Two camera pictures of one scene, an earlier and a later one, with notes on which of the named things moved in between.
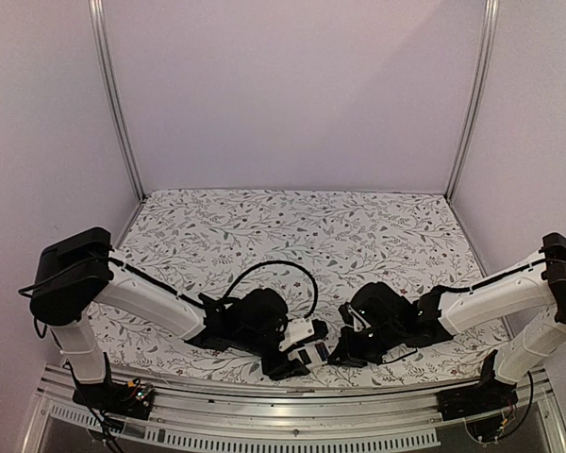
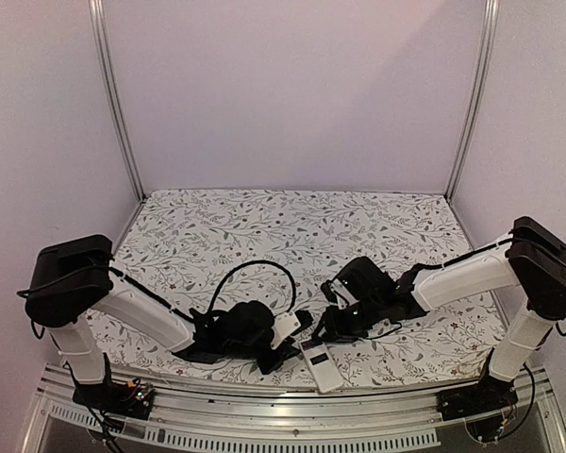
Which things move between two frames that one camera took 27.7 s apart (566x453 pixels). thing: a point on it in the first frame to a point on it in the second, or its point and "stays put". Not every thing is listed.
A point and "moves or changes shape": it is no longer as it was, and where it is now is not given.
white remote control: (312, 355) moves or changes shape
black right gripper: (349, 349) to (334, 331)
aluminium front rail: (295, 419) stays put
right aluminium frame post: (477, 103) stays put
